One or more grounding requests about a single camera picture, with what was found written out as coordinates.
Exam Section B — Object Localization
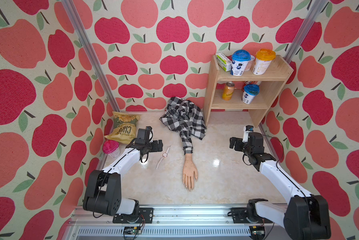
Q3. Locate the blue lid cup lower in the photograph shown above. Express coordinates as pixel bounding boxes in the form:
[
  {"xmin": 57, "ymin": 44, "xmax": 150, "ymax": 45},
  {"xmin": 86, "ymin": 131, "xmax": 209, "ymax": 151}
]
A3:
[{"xmin": 242, "ymin": 84, "xmax": 259, "ymax": 104}]

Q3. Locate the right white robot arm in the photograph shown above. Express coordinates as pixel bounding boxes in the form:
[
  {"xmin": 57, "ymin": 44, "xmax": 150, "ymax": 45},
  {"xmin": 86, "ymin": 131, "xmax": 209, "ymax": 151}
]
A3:
[{"xmin": 229, "ymin": 132, "xmax": 331, "ymax": 240}]

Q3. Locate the small white pink cup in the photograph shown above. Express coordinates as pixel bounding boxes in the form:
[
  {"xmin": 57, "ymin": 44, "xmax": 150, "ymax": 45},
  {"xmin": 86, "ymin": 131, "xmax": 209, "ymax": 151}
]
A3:
[{"xmin": 244, "ymin": 55, "xmax": 255, "ymax": 72}]

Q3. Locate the black white plaid shirt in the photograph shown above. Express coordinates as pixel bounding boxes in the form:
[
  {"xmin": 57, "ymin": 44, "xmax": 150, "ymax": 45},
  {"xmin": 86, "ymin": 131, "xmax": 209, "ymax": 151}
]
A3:
[{"xmin": 160, "ymin": 97, "xmax": 206, "ymax": 154}]

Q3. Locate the green chips bag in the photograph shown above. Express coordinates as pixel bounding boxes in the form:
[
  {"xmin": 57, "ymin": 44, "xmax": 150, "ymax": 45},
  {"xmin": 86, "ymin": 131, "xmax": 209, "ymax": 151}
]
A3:
[{"xmin": 105, "ymin": 112, "xmax": 141, "ymax": 144}]

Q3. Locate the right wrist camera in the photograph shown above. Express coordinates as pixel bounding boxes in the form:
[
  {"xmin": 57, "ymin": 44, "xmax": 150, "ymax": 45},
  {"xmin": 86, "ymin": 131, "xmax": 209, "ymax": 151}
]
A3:
[{"xmin": 242, "ymin": 125, "xmax": 253, "ymax": 143}]

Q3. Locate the orange lid cup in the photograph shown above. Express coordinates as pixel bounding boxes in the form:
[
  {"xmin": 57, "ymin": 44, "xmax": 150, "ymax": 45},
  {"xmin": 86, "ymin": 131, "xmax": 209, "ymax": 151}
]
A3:
[{"xmin": 252, "ymin": 49, "xmax": 276, "ymax": 75}]

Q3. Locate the blue lid cup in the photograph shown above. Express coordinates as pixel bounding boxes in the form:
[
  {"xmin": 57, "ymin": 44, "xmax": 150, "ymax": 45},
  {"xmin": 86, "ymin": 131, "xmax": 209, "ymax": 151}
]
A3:
[
  {"xmin": 242, "ymin": 84, "xmax": 259, "ymax": 104},
  {"xmin": 230, "ymin": 50, "xmax": 251, "ymax": 77}
]

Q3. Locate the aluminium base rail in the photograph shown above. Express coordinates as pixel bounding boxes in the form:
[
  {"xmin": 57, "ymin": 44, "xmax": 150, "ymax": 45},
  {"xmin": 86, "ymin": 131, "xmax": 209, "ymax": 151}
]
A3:
[{"xmin": 62, "ymin": 204, "xmax": 289, "ymax": 240}]

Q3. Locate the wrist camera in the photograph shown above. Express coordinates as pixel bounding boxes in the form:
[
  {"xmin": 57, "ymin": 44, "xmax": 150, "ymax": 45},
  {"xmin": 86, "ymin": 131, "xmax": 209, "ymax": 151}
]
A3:
[
  {"xmin": 242, "ymin": 125, "xmax": 253, "ymax": 143},
  {"xmin": 135, "ymin": 126, "xmax": 153, "ymax": 145}
]

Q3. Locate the pink lid container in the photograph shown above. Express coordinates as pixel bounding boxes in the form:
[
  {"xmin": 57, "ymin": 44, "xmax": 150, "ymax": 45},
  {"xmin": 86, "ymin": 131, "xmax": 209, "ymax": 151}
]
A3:
[{"xmin": 103, "ymin": 140, "xmax": 120, "ymax": 159}]

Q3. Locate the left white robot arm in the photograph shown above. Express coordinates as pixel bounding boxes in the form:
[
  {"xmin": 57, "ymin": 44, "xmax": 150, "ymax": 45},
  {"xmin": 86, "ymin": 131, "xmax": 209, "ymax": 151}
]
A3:
[{"xmin": 83, "ymin": 140, "xmax": 163, "ymax": 223}]

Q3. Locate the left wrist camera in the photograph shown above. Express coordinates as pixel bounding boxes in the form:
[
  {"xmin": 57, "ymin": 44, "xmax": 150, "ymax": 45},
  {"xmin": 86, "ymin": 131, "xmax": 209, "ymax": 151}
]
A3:
[{"xmin": 135, "ymin": 126, "xmax": 153, "ymax": 145}]

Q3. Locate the blue lid cup upper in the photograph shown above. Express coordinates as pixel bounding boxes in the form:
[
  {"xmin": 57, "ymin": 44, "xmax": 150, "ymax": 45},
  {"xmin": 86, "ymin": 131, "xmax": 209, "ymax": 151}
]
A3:
[{"xmin": 230, "ymin": 50, "xmax": 251, "ymax": 77}]

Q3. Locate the wooden two-tier shelf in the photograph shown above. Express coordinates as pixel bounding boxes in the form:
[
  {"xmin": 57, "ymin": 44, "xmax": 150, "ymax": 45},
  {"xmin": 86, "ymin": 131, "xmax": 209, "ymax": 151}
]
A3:
[{"xmin": 203, "ymin": 55, "xmax": 293, "ymax": 127}]

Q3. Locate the green white carton box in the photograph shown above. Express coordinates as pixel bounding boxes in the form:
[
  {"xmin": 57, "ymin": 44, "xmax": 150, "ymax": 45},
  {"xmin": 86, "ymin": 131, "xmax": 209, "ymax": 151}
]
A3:
[{"xmin": 215, "ymin": 52, "xmax": 232, "ymax": 72}]

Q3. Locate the mannequin hand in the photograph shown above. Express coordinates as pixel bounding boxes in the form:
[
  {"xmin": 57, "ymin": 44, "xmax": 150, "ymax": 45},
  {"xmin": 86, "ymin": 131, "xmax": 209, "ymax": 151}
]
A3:
[{"xmin": 182, "ymin": 154, "xmax": 198, "ymax": 191}]

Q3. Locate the orange soda can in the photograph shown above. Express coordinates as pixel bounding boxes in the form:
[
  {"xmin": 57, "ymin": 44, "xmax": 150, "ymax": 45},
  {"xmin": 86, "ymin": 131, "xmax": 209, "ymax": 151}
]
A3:
[{"xmin": 222, "ymin": 82, "xmax": 235, "ymax": 101}]

